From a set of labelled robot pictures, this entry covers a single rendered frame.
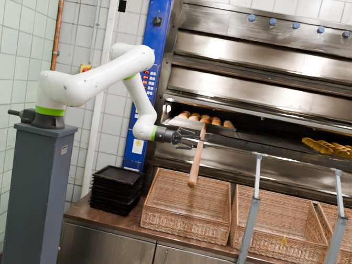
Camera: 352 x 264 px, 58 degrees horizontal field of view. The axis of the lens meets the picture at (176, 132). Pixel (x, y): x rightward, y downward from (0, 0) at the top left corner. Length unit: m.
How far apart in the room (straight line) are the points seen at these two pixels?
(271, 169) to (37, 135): 1.65
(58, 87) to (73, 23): 1.30
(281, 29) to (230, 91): 0.56
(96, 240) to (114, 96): 1.04
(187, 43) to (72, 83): 1.23
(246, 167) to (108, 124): 1.10
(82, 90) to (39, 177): 0.44
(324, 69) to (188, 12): 1.03
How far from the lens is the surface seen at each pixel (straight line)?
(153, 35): 2.41
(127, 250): 2.14
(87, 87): 1.37
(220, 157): 2.43
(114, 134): 2.51
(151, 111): 1.91
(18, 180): 1.60
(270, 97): 2.40
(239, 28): 2.43
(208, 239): 2.09
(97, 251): 2.20
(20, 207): 1.63
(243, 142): 2.41
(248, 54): 2.40
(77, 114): 2.59
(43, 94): 1.50
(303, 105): 2.45
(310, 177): 2.56
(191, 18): 2.44
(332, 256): 2.11
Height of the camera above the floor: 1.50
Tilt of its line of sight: 9 degrees down
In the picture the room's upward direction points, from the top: 11 degrees clockwise
